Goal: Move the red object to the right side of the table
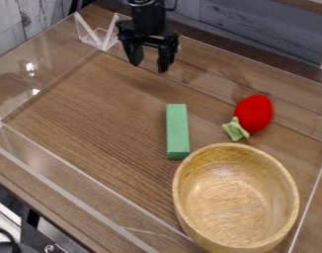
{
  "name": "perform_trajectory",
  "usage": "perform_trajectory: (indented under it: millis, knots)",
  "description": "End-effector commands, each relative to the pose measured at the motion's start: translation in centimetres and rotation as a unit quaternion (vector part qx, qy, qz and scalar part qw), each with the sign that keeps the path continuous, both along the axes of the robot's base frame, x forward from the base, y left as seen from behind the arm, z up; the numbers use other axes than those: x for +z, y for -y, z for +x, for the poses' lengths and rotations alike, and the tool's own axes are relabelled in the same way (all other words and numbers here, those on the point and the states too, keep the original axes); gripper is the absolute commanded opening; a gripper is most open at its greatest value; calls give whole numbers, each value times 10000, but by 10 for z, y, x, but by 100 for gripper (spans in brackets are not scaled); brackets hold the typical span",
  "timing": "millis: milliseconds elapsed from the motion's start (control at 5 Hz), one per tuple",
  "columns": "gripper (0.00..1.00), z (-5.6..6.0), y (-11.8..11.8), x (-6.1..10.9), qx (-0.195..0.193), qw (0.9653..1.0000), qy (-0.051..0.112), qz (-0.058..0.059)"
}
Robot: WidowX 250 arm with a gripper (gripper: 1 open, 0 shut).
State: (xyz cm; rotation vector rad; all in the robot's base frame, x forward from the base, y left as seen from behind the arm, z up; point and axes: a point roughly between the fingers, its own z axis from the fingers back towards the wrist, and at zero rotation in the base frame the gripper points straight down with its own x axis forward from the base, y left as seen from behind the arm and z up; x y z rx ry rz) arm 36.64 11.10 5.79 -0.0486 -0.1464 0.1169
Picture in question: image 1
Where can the black table frame bracket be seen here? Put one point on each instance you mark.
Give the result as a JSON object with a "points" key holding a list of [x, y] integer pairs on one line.
{"points": [[33, 237]]}

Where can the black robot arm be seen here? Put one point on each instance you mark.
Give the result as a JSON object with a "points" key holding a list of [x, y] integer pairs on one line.
{"points": [[148, 30]]}

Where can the green rectangular block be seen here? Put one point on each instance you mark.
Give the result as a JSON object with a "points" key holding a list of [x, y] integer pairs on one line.
{"points": [[177, 131]]}

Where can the red plush strawberry toy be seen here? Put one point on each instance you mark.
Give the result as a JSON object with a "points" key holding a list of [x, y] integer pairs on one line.
{"points": [[252, 117]]}

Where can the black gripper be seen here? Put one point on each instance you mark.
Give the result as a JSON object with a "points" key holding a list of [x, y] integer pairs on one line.
{"points": [[148, 30]]}

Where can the wooden bowl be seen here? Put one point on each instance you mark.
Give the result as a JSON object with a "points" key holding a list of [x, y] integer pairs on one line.
{"points": [[236, 199]]}

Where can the clear acrylic enclosure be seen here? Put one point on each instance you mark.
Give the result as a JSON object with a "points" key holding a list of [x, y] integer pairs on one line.
{"points": [[84, 137]]}

